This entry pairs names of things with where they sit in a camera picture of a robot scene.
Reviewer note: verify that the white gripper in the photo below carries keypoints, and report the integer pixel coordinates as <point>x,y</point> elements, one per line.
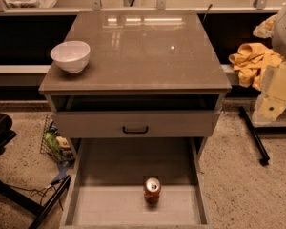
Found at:
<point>285,35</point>

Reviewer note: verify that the wire basket with snacks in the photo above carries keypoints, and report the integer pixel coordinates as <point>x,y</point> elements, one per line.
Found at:
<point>53,144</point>

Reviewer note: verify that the yellow crumpled cloth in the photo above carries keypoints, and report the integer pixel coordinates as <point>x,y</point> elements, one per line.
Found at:
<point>251,61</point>

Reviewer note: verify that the open grey middle drawer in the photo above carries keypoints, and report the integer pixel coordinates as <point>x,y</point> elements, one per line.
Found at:
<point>107,185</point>

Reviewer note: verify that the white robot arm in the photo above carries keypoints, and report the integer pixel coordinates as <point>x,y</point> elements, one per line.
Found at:
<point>279,34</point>

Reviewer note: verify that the red coke can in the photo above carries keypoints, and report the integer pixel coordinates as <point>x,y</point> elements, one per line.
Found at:
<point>152,189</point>

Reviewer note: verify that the closed grey top drawer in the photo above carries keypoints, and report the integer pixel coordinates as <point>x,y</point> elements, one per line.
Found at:
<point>160,123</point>

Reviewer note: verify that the grey drawer cabinet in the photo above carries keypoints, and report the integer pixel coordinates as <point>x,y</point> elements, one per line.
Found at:
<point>140,61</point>

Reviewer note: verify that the black drawer handle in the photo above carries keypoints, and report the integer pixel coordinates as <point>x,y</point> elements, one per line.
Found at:
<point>133,131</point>

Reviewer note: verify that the black metal stand leg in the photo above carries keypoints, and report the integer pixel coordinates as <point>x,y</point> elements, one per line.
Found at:
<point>40,211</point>

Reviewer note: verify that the black floor stand right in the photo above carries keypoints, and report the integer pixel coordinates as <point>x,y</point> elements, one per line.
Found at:
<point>256,132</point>

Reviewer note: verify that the black office chair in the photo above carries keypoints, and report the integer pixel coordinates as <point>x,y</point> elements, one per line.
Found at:
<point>6,133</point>

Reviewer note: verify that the white ceramic bowl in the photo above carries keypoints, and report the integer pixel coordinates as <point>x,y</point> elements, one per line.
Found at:
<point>71,56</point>

